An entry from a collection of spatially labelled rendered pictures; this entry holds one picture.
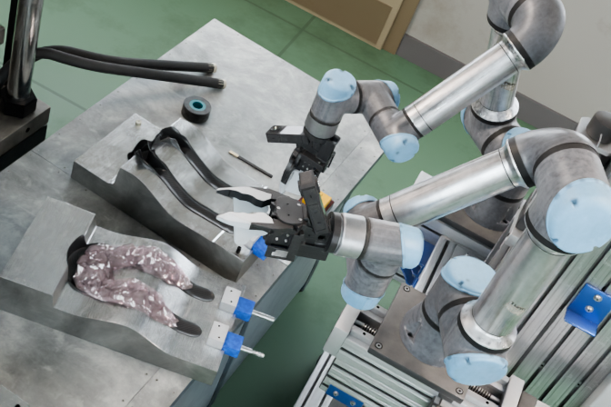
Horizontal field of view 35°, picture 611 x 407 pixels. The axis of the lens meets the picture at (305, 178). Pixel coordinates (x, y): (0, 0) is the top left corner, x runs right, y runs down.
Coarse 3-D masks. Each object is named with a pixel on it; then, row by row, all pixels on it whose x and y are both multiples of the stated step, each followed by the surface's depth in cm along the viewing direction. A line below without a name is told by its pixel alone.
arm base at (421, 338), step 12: (408, 312) 211; (420, 312) 206; (408, 324) 208; (420, 324) 205; (432, 324) 202; (408, 336) 207; (420, 336) 205; (432, 336) 203; (408, 348) 207; (420, 348) 205; (432, 348) 204; (420, 360) 206; (432, 360) 205
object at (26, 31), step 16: (32, 0) 234; (16, 16) 239; (32, 16) 237; (16, 32) 241; (32, 32) 240; (16, 48) 244; (32, 48) 244; (16, 64) 247; (32, 64) 248; (16, 80) 250; (0, 96) 256; (16, 96) 254; (32, 96) 258; (16, 112) 256; (32, 112) 260
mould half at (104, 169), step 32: (128, 128) 256; (192, 128) 252; (96, 160) 244; (224, 160) 254; (96, 192) 244; (128, 192) 238; (160, 192) 236; (192, 192) 243; (160, 224) 239; (192, 224) 235; (192, 256) 239; (224, 256) 234; (256, 256) 243
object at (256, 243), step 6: (252, 240) 233; (258, 240) 236; (264, 240) 236; (246, 246) 235; (252, 246) 235; (258, 246) 234; (264, 246) 235; (258, 252) 235; (264, 252) 234; (264, 258) 235; (288, 264) 235
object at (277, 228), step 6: (252, 222) 159; (276, 222) 161; (252, 228) 160; (258, 228) 160; (264, 228) 160; (270, 228) 160; (276, 228) 160; (282, 228) 160; (288, 228) 161; (276, 234) 161
